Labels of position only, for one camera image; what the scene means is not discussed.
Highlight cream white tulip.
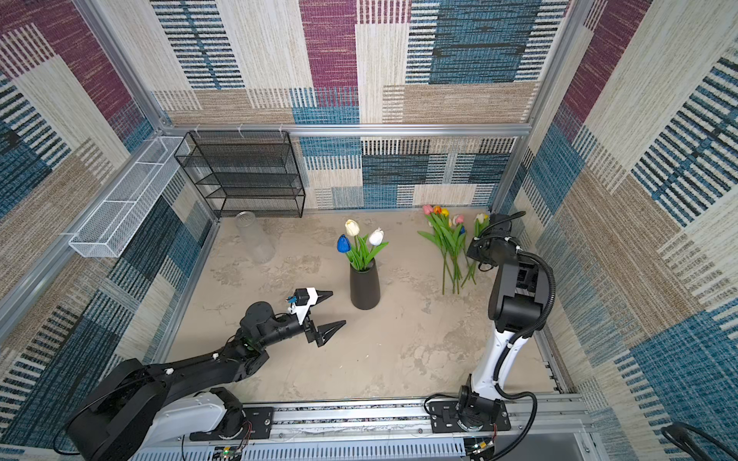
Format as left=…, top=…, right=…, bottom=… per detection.
left=344, top=219, right=369, bottom=271

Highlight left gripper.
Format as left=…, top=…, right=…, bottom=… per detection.
left=258, top=290, right=343, bottom=352

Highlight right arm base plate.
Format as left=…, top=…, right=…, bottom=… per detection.
left=424, top=399, right=511, bottom=433

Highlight orange red tulip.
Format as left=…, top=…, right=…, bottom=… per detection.
left=431, top=206, right=469, bottom=295

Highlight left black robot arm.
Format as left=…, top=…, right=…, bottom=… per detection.
left=59, top=287, right=346, bottom=460

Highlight aluminium mounting rail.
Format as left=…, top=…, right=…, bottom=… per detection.
left=134, top=394, right=608, bottom=460

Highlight black wire shelf rack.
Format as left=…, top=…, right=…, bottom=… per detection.
left=174, top=131, right=306, bottom=218

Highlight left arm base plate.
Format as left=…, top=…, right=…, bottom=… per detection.
left=188, top=406, right=275, bottom=442

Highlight light pink tulip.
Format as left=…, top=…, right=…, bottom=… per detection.
left=452, top=215, right=466, bottom=293

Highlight white wire mesh basket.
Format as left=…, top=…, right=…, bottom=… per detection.
left=68, top=136, right=183, bottom=259

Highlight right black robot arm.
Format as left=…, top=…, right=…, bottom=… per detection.
left=457, top=211, right=557, bottom=431

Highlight pale cream tulip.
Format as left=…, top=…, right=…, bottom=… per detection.
left=462, top=213, right=489, bottom=286

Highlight clear glass vase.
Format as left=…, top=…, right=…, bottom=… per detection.
left=236, top=211, right=276, bottom=264

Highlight blue tulip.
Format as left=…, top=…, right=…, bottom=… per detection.
left=336, top=234, right=361, bottom=271

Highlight dark grey cylindrical vase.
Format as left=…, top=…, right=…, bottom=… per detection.
left=350, top=260, right=381, bottom=310

